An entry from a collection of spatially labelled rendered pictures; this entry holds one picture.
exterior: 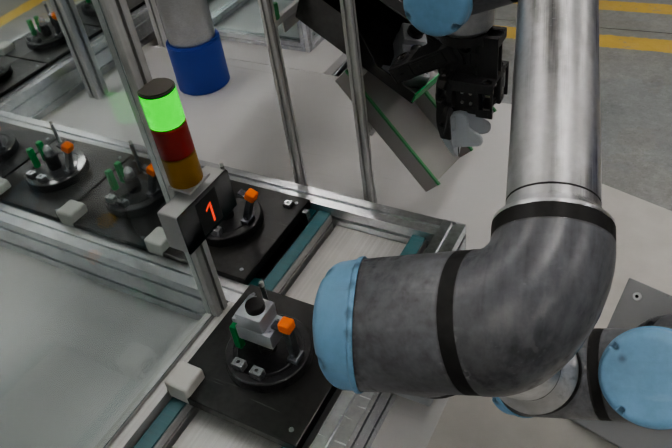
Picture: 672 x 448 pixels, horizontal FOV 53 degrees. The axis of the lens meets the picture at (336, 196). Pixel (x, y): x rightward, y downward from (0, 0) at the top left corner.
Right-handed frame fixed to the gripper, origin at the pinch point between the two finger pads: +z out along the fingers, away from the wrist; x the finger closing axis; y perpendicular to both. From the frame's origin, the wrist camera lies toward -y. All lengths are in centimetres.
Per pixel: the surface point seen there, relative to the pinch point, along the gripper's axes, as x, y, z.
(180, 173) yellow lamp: -26.0, -30.3, -6.3
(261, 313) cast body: -30.0, -18.6, 14.1
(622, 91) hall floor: 227, 0, 123
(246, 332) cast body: -31.7, -21.1, 17.8
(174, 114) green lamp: -24.5, -29.3, -15.4
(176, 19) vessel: 48, -98, 13
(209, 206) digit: -23.8, -29.1, 1.3
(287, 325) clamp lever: -29.9, -14.3, 15.0
